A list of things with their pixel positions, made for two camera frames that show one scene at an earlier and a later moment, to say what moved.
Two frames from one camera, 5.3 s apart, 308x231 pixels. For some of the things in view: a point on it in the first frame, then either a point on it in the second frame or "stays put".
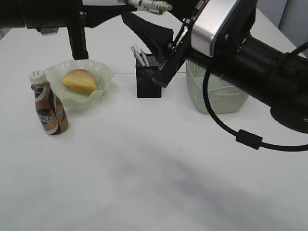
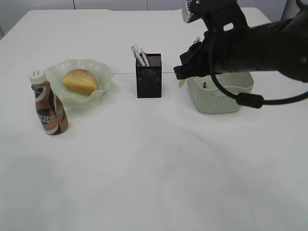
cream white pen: x=159 y=6 → x=181 y=82
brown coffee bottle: x=50 y=108 stays put
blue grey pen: x=137 y=57 stays put
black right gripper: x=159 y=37 → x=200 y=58
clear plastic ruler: x=133 y=49 stays put
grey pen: x=144 y=57 stays put
